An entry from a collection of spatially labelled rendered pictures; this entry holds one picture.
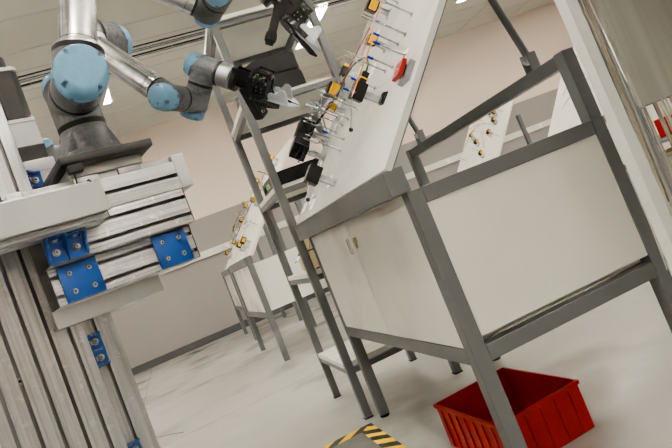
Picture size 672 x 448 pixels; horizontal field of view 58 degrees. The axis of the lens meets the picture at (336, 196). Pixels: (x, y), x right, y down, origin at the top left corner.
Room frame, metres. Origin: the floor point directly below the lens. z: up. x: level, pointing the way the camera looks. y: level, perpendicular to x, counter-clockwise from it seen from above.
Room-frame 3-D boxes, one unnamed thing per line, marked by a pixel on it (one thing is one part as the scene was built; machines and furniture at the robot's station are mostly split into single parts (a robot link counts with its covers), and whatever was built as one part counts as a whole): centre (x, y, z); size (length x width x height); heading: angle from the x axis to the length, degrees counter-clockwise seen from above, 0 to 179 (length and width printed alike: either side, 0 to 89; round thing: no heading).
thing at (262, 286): (5.44, 0.70, 0.83); 1.18 x 0.72 x 1.65; 19
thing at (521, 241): (2.09, -0.29, 0.60); 1.17 x 0.58 x 0.40; 16
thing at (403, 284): (1.74, -0.08, 0.60); 0.55 x 0.03 x 0.39; 16
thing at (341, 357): (2.95, 0.08, 0.93); 0.61 x 0.50 x 1.85; 16
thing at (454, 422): (1.88, -0.24, 0.07); 0.39 x 0.29 x 0.14; 19
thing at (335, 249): (2.26, 0.08, 0.60); 0.55 x 0.02 x 0.39; 16
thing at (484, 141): (7.90, -2.08, 0.83); 1.18 x 0.72 x 1.65; 16
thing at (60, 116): (1.49, 0.52, 1.33); 0.13 x 0.12 x 0.14; 32
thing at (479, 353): (2.08, -0.28, 0.40); 1.18 x 0.60 x 0.80; 16
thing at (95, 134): (1.49, 0.53, 1.21); 0.15 x 0.15 x 0.10
